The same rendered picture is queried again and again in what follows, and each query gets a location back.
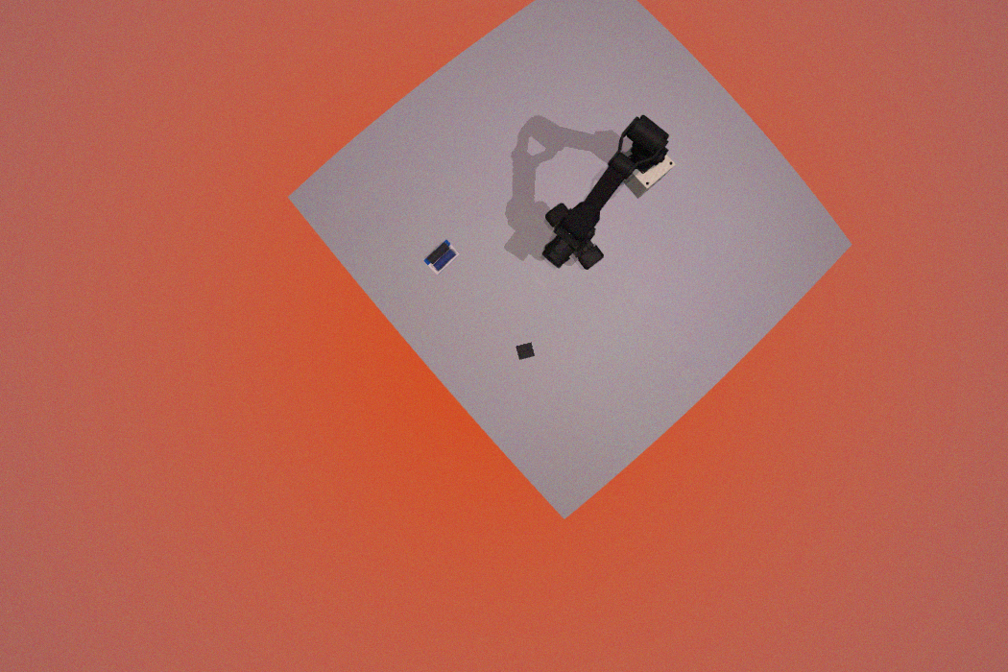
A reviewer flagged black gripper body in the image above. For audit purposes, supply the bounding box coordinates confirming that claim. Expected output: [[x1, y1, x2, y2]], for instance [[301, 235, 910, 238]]
[[545, 204, 604, 270]]

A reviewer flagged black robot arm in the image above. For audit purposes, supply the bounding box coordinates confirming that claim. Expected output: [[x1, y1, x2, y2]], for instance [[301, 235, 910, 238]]
[[542, 115, 669, 269]]

